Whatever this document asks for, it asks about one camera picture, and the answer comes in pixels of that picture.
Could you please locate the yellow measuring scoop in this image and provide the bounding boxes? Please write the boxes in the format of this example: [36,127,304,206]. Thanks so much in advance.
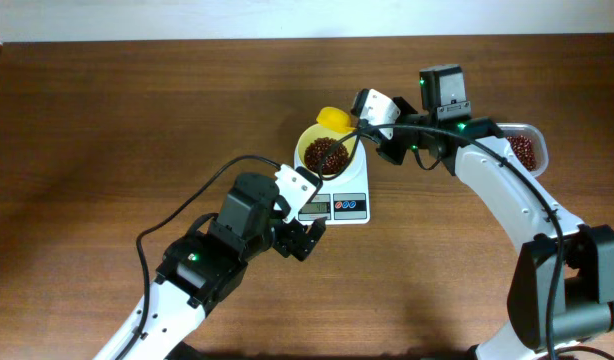
[316,106,354,134]

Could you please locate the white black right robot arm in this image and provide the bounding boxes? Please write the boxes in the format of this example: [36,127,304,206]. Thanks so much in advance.
[357,65,614,359]

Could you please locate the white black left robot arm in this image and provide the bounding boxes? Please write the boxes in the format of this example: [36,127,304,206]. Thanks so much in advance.
[97,166,326,359]

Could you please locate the white digital kitchen scale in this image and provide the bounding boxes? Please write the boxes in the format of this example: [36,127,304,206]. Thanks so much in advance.
[294,143,371,225]

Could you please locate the red beans in bowl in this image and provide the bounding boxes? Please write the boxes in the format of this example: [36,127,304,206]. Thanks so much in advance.
[303,137,350,175]

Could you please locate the red adzuki beans in container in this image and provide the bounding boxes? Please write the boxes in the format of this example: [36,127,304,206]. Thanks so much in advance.
[506,135,537,171]

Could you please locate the clear plastic bean container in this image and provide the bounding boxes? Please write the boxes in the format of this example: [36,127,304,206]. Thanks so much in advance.
[498,123,549,177]

